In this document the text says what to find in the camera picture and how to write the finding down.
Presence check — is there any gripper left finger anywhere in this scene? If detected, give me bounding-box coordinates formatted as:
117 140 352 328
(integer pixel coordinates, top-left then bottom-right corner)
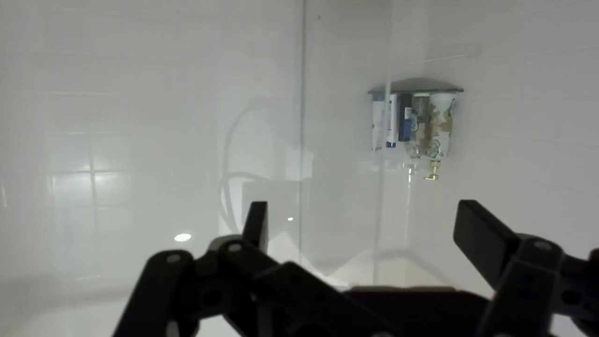
112 201 375 337

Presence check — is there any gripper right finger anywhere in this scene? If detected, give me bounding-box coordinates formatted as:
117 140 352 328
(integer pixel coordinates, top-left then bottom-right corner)
453 199 599 337

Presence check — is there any clear pump bottle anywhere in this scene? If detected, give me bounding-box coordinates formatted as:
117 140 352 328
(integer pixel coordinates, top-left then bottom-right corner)
410 94 429 184

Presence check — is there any grey corner shelf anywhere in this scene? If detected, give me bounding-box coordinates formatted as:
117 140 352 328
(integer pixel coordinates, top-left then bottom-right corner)
368 77 465 95

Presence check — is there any floral pump bottle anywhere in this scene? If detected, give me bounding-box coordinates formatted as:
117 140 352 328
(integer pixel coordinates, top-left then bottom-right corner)
421 93 457 182

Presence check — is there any glass shower door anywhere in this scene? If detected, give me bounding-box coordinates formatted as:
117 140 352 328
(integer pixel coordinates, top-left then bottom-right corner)
0 0 306 300

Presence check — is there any white bottle with blue print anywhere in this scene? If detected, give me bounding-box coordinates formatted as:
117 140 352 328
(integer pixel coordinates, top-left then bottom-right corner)
372 94 399 152

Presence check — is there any glass shower panel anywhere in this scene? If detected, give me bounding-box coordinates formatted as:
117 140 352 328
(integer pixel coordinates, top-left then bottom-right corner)
301 0 390 287

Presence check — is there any dark blue bottle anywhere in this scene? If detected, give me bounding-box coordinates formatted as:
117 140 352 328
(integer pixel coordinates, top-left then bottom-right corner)
398 94 415 143

